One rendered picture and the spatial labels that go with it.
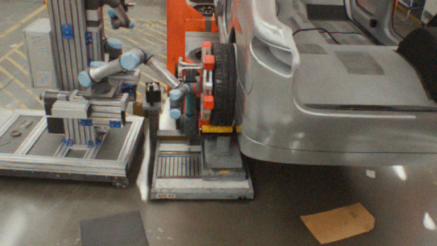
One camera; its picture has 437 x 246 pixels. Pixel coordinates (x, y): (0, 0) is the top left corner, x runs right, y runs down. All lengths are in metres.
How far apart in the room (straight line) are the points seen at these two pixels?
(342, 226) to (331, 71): 1.19
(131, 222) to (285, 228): 1.20
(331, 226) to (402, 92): 1.16
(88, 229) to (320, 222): 1.73
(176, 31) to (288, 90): 1.63
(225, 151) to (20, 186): 1.72
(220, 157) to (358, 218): 1.21
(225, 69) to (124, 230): 1.31
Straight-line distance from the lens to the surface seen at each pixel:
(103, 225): 2.96
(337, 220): 3.65
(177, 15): 3.78
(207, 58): 3.23
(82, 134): 3.93
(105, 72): 3.20
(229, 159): 3.73
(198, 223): 3.43
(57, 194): 3.83
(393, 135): 2.73
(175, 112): 3.05
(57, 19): 3.56
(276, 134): 2.60
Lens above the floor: 2.31
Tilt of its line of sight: 29 degrees down
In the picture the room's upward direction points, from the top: 3 degrees clockwise
